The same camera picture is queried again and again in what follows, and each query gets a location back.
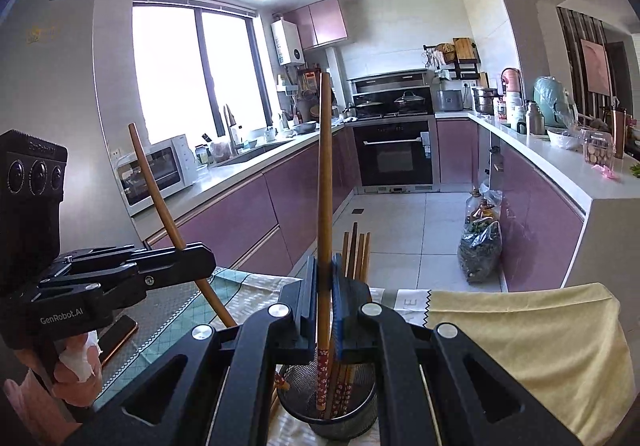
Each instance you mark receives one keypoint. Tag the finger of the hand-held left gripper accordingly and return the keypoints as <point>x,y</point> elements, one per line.
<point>100,253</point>
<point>175,263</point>

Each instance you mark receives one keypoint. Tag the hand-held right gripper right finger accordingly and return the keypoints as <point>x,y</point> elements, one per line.
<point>337,321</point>

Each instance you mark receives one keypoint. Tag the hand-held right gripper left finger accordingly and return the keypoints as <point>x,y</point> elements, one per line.
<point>300,321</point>

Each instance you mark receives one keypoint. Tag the red-tipped wooden chopstick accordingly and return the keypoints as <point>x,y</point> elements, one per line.
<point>325,176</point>
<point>160,206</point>

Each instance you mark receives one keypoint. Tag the bunch of wooden chopsticks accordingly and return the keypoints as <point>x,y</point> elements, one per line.
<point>354,251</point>

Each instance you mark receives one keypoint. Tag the black mesh utensil holder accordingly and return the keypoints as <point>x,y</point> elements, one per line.
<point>360,408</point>

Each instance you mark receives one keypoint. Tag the person's left forearm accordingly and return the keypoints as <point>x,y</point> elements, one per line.
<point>25,406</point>

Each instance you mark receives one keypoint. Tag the person's left hand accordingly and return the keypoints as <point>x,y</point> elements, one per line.
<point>80,376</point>

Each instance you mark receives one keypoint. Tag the patterned green beige tablecloth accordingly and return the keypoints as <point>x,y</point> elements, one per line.
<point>250,286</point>

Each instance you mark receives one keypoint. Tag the pink base cabinet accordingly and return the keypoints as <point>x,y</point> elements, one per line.
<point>535,231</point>
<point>240,221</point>

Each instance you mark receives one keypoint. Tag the smartphone with orange edge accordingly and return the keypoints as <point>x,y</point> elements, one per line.
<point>117,336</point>

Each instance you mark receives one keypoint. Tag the white microwave oven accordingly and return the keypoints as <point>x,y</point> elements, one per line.
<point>150,171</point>

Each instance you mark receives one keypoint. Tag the grey refrigerator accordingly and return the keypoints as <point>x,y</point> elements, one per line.
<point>65,91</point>

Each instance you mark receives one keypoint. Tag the kitchen sink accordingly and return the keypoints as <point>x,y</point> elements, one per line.
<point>255,154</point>

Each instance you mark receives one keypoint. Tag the steel kitchen faucet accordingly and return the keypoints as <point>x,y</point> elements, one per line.
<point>230,126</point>

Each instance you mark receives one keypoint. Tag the plastic bag of greens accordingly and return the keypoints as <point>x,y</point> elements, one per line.
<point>480,251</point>

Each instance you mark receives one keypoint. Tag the yellow fridge sticker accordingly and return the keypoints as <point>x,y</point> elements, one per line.
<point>40,34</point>

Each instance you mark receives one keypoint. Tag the built-in black oven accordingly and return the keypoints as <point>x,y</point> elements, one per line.
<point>395,156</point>

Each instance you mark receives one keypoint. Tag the clear plastic bottle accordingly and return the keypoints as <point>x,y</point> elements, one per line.
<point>471,208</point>

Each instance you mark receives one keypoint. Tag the oil bottle orange label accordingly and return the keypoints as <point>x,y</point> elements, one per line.
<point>486,213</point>

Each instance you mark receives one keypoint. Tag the kitchen window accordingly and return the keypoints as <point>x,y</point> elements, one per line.
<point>165,76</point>

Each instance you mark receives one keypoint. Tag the yellow cloth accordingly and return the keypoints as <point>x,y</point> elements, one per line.
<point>525,341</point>

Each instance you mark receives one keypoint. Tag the steel mixing bowl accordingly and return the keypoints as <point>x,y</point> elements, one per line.
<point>305,126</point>

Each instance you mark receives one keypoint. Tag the black lidded pot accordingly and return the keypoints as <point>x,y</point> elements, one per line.
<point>409,102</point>
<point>368,105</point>

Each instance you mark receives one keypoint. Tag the orange hanging board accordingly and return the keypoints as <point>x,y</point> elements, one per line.
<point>310,82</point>

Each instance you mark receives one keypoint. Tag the black range hood stove unit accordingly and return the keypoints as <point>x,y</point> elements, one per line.
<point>390,81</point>

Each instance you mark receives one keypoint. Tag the white water heater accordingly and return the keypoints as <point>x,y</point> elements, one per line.
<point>288,41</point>

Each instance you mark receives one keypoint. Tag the steel stockpot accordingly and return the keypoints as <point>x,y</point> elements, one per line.
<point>485,100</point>

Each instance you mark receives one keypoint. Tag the steel thermos flask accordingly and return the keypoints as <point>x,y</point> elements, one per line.
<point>534,119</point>

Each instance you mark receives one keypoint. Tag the white bowl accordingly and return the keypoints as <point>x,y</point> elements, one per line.
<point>564,140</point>

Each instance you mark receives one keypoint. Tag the pink electric kettle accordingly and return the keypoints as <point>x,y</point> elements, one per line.
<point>512,84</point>

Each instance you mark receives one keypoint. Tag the wooden cutting board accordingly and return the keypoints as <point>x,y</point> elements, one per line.
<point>463,49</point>

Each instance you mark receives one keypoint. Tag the pink wrapper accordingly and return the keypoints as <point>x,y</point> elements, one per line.
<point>606,173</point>

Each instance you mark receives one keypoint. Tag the mint green air fryer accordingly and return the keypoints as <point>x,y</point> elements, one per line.
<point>550,99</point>

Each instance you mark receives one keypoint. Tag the clear plastic food box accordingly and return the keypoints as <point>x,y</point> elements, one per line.
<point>597,149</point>

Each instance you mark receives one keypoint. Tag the green leafy vegetables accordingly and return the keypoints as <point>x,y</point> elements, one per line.
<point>635,170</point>

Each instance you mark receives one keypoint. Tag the copper tumbler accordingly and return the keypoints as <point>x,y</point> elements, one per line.
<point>619,134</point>

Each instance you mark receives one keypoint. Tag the dark slatted partition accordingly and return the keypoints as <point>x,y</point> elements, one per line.
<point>570,56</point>

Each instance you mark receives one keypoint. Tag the dark wooden door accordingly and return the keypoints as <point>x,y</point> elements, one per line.
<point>616,76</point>

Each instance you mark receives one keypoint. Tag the black wall rack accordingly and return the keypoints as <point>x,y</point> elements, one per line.
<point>465,71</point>

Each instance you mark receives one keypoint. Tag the pink wall cabinet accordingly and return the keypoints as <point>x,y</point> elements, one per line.
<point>320,21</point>

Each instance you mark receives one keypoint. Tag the pink wall picture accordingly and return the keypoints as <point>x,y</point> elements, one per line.
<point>595,69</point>

